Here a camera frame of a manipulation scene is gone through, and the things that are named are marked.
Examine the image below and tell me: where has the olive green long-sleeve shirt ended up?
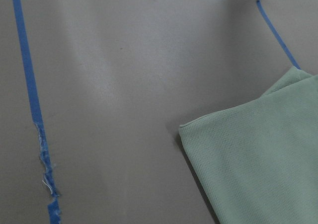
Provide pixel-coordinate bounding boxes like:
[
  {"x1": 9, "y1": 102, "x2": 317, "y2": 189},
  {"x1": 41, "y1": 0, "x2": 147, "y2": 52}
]
[{"x1": 179, "y1": 68, "x2": 318, "y2": 224}]

